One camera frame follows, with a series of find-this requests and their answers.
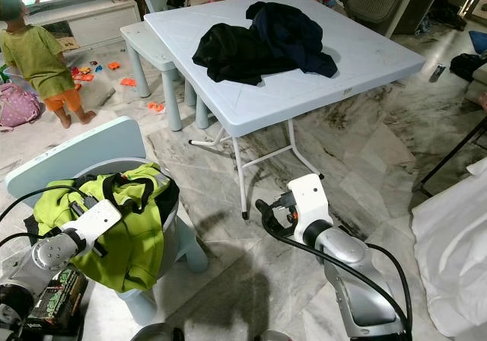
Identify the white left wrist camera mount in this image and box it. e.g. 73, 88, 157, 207
65, 199, 124, 260

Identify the pink backpack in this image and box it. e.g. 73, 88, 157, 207
0, 82, 43, 132

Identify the white television stand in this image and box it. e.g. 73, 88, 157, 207
38, 0, 142, 49

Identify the blue floor mat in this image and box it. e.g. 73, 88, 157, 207
470, 29, 487, 56

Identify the white folding table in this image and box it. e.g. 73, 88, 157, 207
143, 0, 426, 221

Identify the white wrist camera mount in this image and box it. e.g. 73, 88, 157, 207
65, 199, 124, 260
288, 174, 334, 235

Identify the black bag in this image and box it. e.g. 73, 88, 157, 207
449, 52, 484, 83

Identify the light blue child table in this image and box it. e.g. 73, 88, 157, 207
119, 21, 202, 132

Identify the small can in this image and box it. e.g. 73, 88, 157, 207
428, 64, 446, 83

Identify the lime green shirt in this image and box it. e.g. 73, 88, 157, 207
33, 162, 182, 295

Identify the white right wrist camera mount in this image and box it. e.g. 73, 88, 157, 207
288, 174, 334, 235

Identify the black printed box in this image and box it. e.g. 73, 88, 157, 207
23, 265, 88, 334

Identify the navy blue garment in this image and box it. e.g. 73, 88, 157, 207
246, 2, 339, 79

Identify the grey robot right foot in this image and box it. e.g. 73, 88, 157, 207
255, 330, 290, 341

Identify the toddler in green shirt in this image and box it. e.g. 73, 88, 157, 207
0, 0, 98, 129

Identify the grey perforated laundry basket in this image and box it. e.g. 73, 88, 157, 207
344, 0, 404, 37

